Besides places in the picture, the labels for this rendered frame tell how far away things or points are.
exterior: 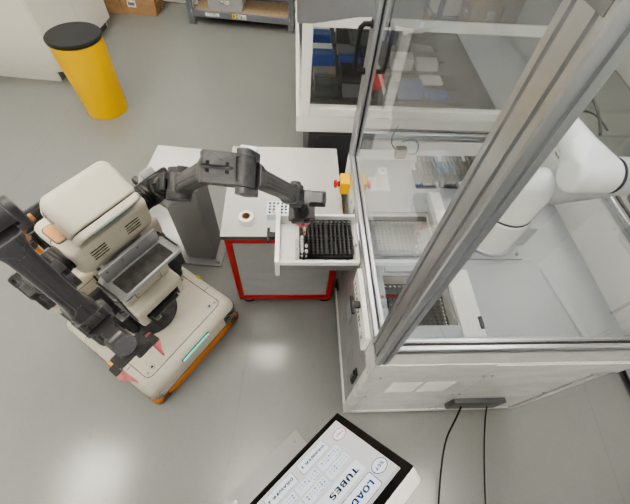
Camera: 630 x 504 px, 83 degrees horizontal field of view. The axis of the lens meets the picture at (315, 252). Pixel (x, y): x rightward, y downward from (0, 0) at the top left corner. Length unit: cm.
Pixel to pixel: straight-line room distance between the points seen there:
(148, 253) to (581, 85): 122
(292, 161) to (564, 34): 163
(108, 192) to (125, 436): 145
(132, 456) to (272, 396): 74
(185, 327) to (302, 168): 104
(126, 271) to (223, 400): 107
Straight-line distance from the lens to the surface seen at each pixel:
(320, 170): 195
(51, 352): 259
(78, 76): 367
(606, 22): 45
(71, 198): 112
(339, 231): 150
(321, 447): 109
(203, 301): 207
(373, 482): 95
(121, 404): 231
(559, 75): 48
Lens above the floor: 209
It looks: 56 degrees down
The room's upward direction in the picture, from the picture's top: 6 degrees clockwise
